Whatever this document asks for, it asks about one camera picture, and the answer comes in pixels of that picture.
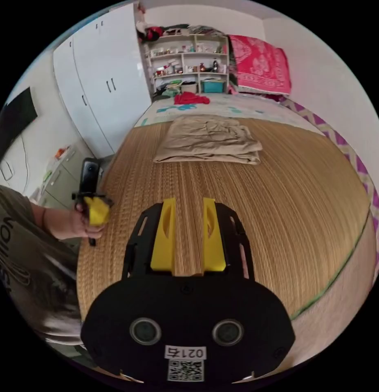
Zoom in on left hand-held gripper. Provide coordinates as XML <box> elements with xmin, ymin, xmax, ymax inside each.
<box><xmin>72</xmin><ymin>191</ymin><xmax>115</xmax><ymax>247</ymax></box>

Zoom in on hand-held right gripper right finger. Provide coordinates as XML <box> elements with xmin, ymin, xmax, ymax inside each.
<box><xmin>202</xmin><ymin>197</ymin><xmax>227</xmax><ymax>272</ymax></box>

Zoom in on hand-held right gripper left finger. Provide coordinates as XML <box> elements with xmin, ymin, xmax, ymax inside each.
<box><xmin>150</xmin><ymin>197</ymin><xmax>177</xmax><ymax>273</ymax></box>

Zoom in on person's left forearm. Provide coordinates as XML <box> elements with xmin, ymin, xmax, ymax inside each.
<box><xmin>30</xmin><ymin>203</ymin><xmax>76</xmax><ymax>241</ymax></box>

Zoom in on light brown pants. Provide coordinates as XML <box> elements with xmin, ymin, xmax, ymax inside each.
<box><xmin>152</xmin><ymin>115</ymin><xmax>263</xmax><ymax>166</ymax></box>

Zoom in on person's left hand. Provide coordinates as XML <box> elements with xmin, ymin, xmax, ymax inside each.
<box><xmin>70</xmin><ymin>204</ymin><xmax>106</xmax><ymax>241</ymax></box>

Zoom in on grey drawer cabinet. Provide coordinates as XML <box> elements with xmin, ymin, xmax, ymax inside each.
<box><xmin>29</xmin><ymin>146</ymin><xmax>87</xmax><ymax>210</ymax></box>

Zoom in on bed with woven mat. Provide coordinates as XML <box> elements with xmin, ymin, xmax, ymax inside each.
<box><xmin>76</xmin><ymin>91</ymin><xmax>379</xmax><ymax>373</ymax></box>

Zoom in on person's body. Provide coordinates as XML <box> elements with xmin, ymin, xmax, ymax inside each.
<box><xmin>0</xmin><ymin>185</ymin><xmax>87</xmax><ymax>356</ymax></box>

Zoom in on white cupboard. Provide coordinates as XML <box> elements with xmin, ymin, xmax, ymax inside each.
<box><xmin>52</xmin><ymin>2</ymin><xmax>154</xmax><ymax>157</ymax></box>

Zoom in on red garment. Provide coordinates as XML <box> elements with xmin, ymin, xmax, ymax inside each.
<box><xmin>173</xmin><ymin>92</ymin><xmax>211</xmax><ymax>106</ymax></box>

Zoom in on white open shelf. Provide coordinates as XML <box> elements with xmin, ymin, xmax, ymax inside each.
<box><xmin>136</xmin><ymin>24</ymin><xmax>230</xmax><ymax>100</ymax></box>

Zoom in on pink patterned folded quilt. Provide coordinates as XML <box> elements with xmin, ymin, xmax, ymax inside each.
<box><xmin>227</xmin><ymin>34</ymin><xmax>293</xmax><ymax>96</ymax></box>

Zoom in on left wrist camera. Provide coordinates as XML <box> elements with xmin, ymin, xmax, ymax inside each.
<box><xmin>81</xmin><ymin>157</ymin><xmax>104</xmax><ymax>196</ymax></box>

